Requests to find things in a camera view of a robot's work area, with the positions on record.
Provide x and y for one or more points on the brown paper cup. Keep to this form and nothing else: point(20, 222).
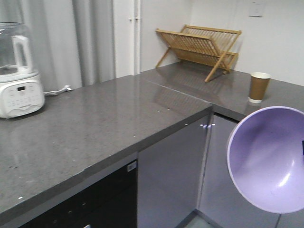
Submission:
point(258, 85)

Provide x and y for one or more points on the white pipe on wall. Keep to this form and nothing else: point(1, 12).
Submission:
point(135, 20)

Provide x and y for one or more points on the grey corner cabinet door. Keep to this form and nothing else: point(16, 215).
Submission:
point(168, 177)

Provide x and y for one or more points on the black built-in dishwasher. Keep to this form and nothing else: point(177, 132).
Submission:
point(109, 203)

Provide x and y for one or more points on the grey white curtain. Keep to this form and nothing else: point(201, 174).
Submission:
point(72, 40)

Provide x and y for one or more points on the white wall socket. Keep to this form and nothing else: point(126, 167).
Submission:
point(256, 8)

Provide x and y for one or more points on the wooden folding dish rack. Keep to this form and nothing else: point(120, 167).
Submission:
point(202, 45)

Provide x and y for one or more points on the white blender with glass jar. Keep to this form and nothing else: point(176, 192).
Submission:
point(21, 91)

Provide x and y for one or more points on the purple plastic bowl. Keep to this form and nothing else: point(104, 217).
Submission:
point(264, 159)

